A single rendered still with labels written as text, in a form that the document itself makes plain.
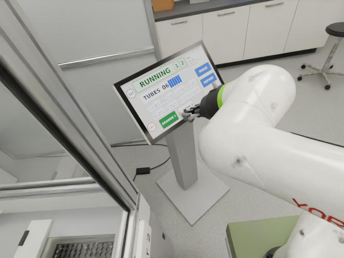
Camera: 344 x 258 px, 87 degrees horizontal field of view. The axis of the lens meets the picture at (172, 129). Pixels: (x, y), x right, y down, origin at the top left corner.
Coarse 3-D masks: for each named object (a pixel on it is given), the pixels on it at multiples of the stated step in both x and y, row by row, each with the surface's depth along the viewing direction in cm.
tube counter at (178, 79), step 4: (188, 68) 89; (184, 72) 88; (188, 72) 89; (176, 76) 86; (180, 76) 87; (184, 76) 88; (188, 76) 89; (168, 80) 85; (172, 80) 86; (176, 80) 86; (180, 80) 87; (184, 80) 88; (160, 84) 83; (164, 84) 84; (168, 84) 85; (172, 84) 85; (176, 84) 86; (164, 88) 84; (168, 88) 85; (164, 92) 84
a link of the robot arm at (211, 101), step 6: (216, 84) 45; (222, 84) 45; (210, 90) 46; (216, 90) 44; (210, 96) 45; (216, 96) 42; (210, 102) 44; (216, 102) 42; (210, 108) 45; (216, 108) 43; (210, 114) 46
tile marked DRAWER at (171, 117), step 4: (172, 112) 85; (168, 116) 84; (172, 116) 85; (176, 116) 85; (160, 120) 82; (164, 120) 83; (168, 120) 84; (172, 120) 85; (176, 120) 85; (164, 124) 83; (168, 124) 84; (164, 128) 83
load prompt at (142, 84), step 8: (168, 64) 85; (176, 64) 87; (184, 64) 88; (152, 72) 82; (160, 72) 83; (168, 72) 85; (176, 72) 87; (136, 80) 79; (144, 80) 80; (152, 80) 82; (160, 80) 83; (136, 88) 79; (144, 88) 80
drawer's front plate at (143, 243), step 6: (144, 222) 62; (144, 228) 62; (150, 228) 69; (138, 234) 59; (144, 234) 61; (150, 234) 68; (138, 240) 58; (144, 240) 60; (150, 240) 67; (138, 246) 57; (144, 246) 60; (138, 252) 56; (144, 252) 59
